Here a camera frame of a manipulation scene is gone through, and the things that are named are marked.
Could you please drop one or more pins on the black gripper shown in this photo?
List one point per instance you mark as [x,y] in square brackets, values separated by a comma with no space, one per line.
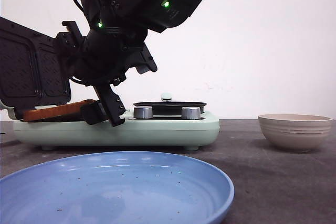
[101,60]

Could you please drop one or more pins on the white bread slice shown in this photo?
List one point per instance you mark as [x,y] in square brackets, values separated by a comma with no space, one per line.
[61,110]

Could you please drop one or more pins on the breakfast maker lid with plate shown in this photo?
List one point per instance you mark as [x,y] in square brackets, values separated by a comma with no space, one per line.
[31,74]

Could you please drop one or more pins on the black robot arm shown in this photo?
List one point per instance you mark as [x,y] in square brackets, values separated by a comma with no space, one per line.
[137,15]

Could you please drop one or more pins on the mint green breakfast maker base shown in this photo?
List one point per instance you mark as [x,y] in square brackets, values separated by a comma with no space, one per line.
[158,131]

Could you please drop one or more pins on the left silver control knob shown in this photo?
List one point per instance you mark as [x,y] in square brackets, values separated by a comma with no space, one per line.
[143,112]

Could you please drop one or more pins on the silver control knob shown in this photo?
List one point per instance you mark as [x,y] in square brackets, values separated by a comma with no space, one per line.
[143,112]
[190,113]

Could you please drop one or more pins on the black round frying pan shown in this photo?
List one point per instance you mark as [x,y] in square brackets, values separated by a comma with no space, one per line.
[171,107]

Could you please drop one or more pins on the blue round plate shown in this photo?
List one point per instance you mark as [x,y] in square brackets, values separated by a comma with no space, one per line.
[117,187]

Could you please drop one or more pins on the right silver control knob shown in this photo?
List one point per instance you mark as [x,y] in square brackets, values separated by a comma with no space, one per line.
[190,113]

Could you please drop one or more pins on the beige ribbed bowl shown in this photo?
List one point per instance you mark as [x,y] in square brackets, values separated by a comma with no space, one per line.
[296,132]

